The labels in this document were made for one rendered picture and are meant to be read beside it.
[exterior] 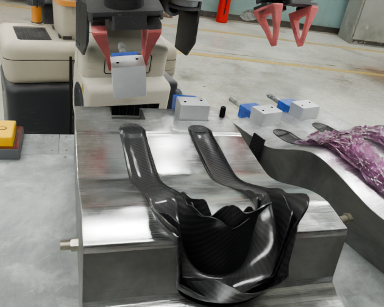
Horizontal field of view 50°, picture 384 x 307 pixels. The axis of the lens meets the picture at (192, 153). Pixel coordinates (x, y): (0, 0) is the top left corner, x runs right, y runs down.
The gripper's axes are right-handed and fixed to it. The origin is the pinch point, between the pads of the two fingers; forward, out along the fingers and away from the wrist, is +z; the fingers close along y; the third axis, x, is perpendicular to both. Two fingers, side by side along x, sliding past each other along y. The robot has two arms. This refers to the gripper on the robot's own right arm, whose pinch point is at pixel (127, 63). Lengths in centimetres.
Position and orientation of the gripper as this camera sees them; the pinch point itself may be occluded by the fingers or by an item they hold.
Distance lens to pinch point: 65.2
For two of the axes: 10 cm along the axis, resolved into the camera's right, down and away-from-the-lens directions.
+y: 9.7, -1.1, 2.2
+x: -2.4, -6.2, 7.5
